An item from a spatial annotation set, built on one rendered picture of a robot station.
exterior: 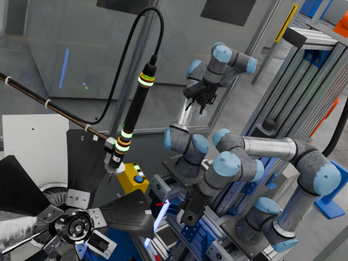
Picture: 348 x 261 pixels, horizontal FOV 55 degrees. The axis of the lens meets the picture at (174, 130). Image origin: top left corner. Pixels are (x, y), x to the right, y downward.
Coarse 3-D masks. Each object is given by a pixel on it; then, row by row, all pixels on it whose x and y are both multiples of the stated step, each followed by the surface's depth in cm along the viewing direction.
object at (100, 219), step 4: (96, 208) 132; (88, 212) 128; (92, 212) 129; (96, 212) 130; (100, 212) 131; (92, 216) 128; (100, 216) 130; (96, 220) 127; (100, 220) 128; (104, 220) 129; (96, 224) 126; (100, 224) 126; (104, 224) 127
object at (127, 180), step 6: (126, 168) 174; (132, 168) 176; (126, 174) 171; (132, 174) 172; (138, 174) 174; (120, 180) 176; (126, 180) 171; (132, 180) 169; (144, 180) 172; (126, 186) 171; (132, 186) 167; (138, 186) 169; (144, 186) 172; (126, 192) 171; (144, 192) 175
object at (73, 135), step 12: (72, 132) 127; (84, 132) 127; (72, 144) 127; (84, 144) 127; (96, 144) 127; (72, 156) 126; (84, 156) 126; (96, 156) 126; (72, 168) 126; (84, 168) 125; (96, 168) 125; (72, 180) 125; (84, 180) 124; (96, 180) 124
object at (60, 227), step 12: (60, 204) 126; (60, 216) 119; (72, 216) 116; (84, 216) 119; (48, 228) 122; (60, 228) 115; (72, 228) 117; (84, 228) 119; (72, 240) 116; (84, 240) 118
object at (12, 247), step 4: (40, 232) 122; (44, 232) 123; (32, 236) 121; (36, 236) 121; (24, 240) 119; (28, 240) 119; (12, 244) 116; (16, 244) 117; (20, 244) 118; (4, 248) 115; (8, 248) 115; (12, 248) 116; (16, 248) 117; (4, 252) 114; (8, 252) 115
